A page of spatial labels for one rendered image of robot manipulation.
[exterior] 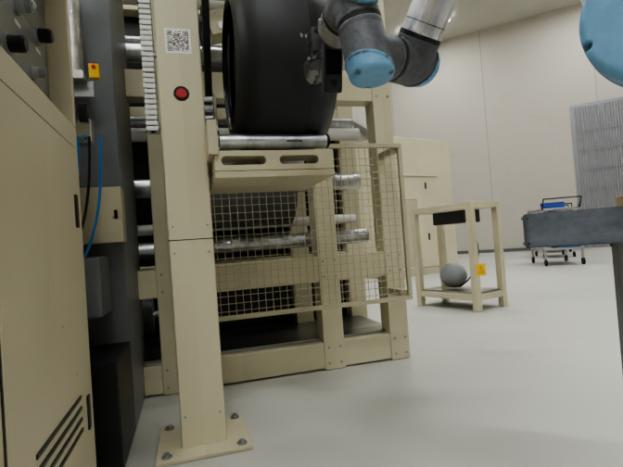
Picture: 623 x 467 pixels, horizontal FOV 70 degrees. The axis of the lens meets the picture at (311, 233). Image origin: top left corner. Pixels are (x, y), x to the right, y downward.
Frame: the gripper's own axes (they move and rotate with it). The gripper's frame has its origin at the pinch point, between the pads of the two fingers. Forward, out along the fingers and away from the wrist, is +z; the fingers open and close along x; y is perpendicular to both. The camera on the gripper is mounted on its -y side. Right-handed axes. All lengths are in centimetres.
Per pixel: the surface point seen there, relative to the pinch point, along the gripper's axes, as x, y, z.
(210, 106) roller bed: 23, 22, 62
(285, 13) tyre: 5.3, 21.4, 1.9
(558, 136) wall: -832, 256, 708
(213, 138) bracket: 26.2, -9.6, 14.6
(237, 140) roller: 19.1, -8.9, 18.2
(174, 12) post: 34, 33, 21
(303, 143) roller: -0.9, -9.8, 18.6
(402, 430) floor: -24, -99, 23
